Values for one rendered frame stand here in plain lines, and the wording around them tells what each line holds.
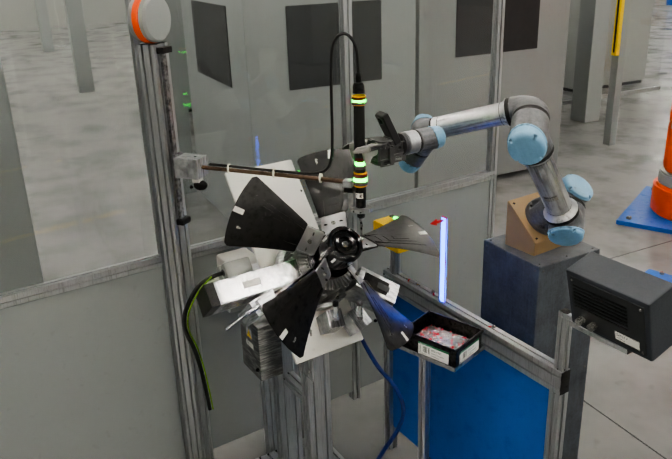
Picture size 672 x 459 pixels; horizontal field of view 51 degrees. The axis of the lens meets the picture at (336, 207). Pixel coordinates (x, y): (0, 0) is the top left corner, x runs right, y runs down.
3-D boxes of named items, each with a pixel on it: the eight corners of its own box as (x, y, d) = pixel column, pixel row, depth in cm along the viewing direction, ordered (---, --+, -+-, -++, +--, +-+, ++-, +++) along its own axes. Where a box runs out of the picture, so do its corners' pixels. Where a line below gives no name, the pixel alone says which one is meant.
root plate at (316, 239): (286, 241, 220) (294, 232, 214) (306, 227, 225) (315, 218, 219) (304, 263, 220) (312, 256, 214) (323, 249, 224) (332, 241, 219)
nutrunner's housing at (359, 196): (353, 219, 223) (349, 73, 207) (357, 214, 226) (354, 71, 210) (364, 220, 221) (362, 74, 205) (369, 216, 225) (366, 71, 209)
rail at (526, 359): (383, 287, 286) (383, 269, 283) (391, 284, 288) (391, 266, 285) (559, 396, 214) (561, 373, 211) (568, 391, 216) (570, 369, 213)
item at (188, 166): (172, 179, 243) (169, 155, 240) (184, 173, 249) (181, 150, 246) (198, 182, 239) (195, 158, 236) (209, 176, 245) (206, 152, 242)
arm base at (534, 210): (547, 197, 270) (562, 183, 262) (567, 231, 264) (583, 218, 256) (518, 204, 262) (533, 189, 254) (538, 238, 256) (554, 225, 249)
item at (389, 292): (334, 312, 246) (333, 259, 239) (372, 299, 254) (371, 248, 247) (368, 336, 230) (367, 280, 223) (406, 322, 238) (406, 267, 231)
